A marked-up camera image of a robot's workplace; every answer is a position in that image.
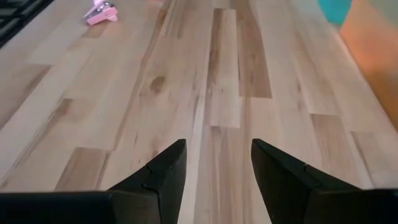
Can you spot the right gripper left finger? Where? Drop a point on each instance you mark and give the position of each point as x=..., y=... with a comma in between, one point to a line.
x=155, y=193

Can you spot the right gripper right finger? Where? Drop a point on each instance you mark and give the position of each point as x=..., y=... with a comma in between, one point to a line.
x=286, y=186

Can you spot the pink staple remover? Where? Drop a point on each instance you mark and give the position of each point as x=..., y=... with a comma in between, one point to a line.
x=102, y=15

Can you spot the orange plastic bin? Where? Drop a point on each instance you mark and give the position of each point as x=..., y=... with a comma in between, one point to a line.
x=376, y=62

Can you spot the teal plastic bin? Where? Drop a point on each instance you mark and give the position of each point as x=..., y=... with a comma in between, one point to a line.
x=334, y=11

